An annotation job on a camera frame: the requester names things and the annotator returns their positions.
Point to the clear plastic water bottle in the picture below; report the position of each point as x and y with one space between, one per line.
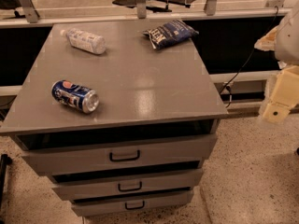
86 41

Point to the grey drawer cabinet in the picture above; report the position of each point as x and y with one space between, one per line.
144 94

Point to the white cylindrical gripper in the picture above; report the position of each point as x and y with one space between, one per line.
288 41

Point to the top grey drawer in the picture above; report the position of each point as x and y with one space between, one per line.
92 158

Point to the black object at left edge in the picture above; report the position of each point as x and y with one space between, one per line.
5 160

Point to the dark blue chip bag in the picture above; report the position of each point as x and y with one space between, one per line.
169 34

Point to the blue soda can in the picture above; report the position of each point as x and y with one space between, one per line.
80 97

